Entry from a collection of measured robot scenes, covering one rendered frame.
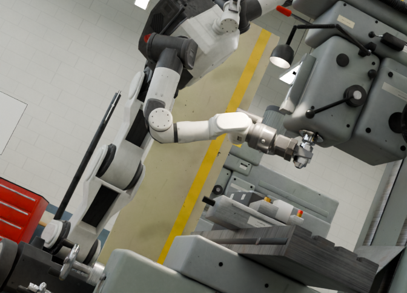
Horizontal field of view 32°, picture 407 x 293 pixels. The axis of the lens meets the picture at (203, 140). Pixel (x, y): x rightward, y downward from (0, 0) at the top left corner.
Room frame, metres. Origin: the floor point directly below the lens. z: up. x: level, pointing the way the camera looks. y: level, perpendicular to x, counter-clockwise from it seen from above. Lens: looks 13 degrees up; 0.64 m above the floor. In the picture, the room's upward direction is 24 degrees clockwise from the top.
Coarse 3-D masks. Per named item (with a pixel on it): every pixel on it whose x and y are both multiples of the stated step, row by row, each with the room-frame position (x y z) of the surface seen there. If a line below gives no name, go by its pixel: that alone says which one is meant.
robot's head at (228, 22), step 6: (228, 6) 2.34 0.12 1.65; (234, 6) 2.34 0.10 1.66; (228, 12) 2.31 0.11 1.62; (234, 12) 2.31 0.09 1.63; (216, 18) 2.38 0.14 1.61; (222, 18) 2.31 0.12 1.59; (228, 18) 2.29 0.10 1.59; (234, 18) 2.29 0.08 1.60; (216, 24) 2.37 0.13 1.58; (222, 24) 2.32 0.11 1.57; (228, 24) 2.31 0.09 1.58; (234, 24) 2.31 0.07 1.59; (222, 30) 2.34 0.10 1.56; (228, 30) 2.33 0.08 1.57; (234, 30) 2.33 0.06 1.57
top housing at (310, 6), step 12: (300, 0) 2.23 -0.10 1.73; (312, 0) 2.18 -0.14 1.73; (324, 0) 2.15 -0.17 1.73; (336, 0) 2.11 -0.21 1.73; (348, 0) 2.09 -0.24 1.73; (360, 0) 2.09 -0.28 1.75; (372, 0) 2.09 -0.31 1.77; (300, 12) 2.31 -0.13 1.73; (312, 12) 2.27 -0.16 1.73; (372, 12) 2.10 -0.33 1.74; (384, 12) 2.10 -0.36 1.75; (396, 12) 2.10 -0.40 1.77; (396, 24) 2.11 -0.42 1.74
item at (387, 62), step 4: (400, 32) 2.13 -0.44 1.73; (380, 60) 2.17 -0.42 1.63; (384, 60) 2.14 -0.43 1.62; (388, 60) 2.13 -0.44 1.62; (392, 60) 2.13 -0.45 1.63; (380, 64) 2.15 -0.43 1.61; (384, 64) 2.14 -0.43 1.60; (388, 64) 2.13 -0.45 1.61; (392, 64) 2.13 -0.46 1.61; (396, 64) 2.13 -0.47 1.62; (400, 64) 2.14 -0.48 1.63; (380, 68) 2.14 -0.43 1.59; (392, 68) 2.13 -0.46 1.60; (396, 68) 2.13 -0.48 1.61; (400, 68) 2.14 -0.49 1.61; (404, 68) 2.14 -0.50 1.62; (400, 72) 2.14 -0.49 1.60; (404, 72) 2.14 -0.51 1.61
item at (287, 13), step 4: (276, 8) 2.28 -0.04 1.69; (280, 8) 2.28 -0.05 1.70; (284, 8) 2.28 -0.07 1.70; (280, 12) 2.29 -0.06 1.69; (284, 12) 2.28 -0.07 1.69; (288, 12) 2.28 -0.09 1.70; (288, 16) 2.29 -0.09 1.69; (292, 16) 2.29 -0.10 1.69; (296, 16) 2.29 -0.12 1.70; (300, 20) 2.29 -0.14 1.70; (304, 20) 2.29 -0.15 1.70
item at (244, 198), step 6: (228, 192) 2.69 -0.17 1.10; (234, 192) 2.64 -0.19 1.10; (240, 192) 2.59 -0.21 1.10; (246, 192) 2.55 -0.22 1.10; (252, 192) 2.50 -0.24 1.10; (234, 198) 2.62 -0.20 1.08; (240, 198) 2.57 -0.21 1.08; (246, 198) 2.52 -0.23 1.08; (252, 198) 2.50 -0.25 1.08; (258, 198) 2.50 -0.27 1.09; (264, 198) 2.51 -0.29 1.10; (246, 204) 2.50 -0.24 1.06; (216, 228) 2.66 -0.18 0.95; (222, 228) 2.61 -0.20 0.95
